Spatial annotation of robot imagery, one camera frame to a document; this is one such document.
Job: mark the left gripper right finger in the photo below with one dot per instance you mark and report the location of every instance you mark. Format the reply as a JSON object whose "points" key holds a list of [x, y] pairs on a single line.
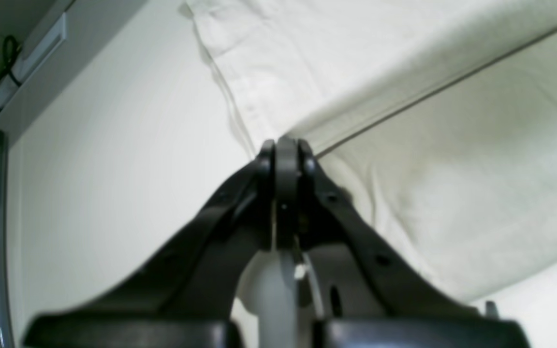
{"points": [[364, 293]]}

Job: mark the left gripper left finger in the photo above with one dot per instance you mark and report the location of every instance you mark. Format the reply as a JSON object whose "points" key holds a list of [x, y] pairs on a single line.
{"points": [[183, 295]]}

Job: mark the light grey T-shirt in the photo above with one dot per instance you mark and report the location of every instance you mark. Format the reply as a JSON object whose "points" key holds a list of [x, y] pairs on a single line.
{"points": [[439, 117]]}

